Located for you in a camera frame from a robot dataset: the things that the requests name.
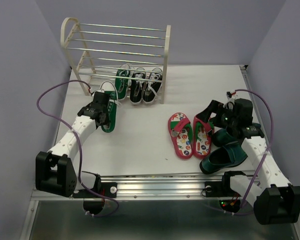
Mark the teal velvet shoe far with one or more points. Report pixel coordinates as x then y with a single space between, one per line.
223 136

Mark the teal velvet shoe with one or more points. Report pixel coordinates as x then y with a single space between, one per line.
227 156
223 136

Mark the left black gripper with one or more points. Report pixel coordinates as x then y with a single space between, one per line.
102 123

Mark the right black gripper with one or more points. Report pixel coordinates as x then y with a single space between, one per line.
214 106

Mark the black sneaker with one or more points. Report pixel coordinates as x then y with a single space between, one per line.
152 86
136 86

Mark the teal velvet shoe near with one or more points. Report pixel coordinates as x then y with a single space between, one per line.
227 156

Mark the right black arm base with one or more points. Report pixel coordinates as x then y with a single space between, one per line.
228 199

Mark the pink flip-flop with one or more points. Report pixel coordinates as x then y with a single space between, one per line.
202 138
181 134

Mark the black sneaker left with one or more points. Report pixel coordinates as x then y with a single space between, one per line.
136 86

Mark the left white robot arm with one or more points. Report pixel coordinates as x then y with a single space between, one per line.
54 169

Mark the cream shoe rack chrome bars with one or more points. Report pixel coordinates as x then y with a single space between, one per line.
96 51

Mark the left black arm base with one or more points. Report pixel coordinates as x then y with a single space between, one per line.
100 199

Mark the black sneaker right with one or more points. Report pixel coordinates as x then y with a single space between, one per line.
152 86

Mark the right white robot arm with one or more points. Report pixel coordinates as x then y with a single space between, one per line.
273 198

